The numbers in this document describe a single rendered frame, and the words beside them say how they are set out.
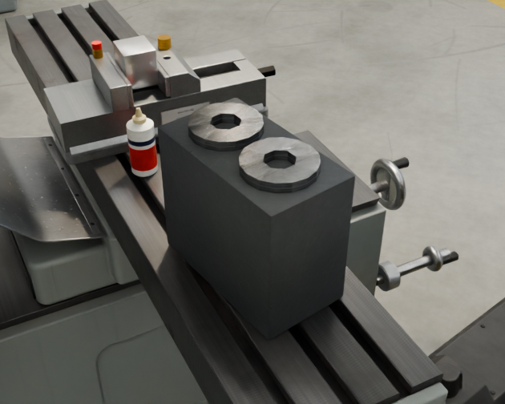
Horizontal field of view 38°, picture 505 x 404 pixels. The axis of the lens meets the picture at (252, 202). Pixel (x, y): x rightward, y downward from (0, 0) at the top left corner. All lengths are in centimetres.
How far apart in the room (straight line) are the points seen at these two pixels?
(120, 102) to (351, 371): 56
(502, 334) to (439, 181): 142
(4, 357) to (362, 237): 68
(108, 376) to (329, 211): 70
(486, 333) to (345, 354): 56
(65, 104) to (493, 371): 83
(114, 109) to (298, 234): 47
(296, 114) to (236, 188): 230
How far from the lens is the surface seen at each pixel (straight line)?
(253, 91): 125
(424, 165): 283
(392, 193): 163
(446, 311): 226
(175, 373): 146
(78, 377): 135
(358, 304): 93
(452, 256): 169
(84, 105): 120
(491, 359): 135
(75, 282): 122
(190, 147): 85
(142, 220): 105
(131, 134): 110
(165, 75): 117
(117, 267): 119
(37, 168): 130
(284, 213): 76
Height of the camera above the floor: 157
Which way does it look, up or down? 38 degrees down
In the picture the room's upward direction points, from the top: straight up
